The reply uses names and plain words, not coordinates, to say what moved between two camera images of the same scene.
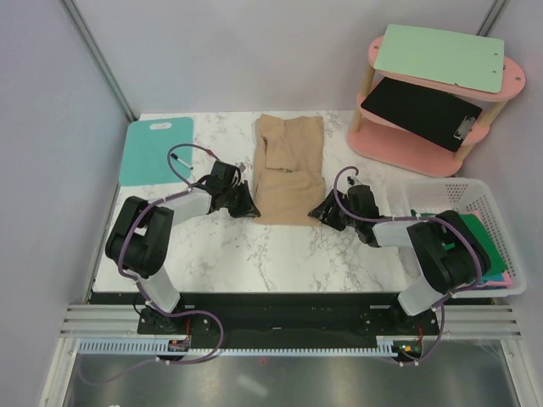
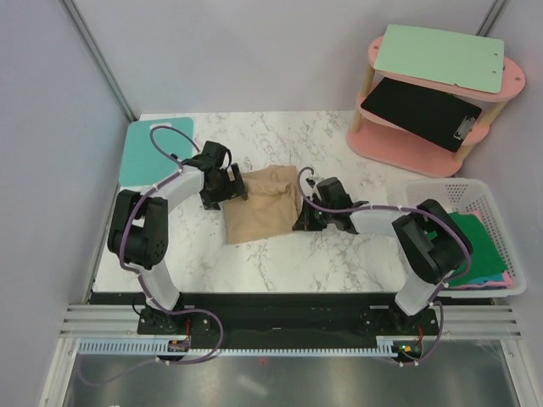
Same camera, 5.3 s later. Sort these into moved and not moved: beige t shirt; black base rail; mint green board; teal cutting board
Moved: beige t shirt
Not moved: black base rail; teal cutting board; mint green board
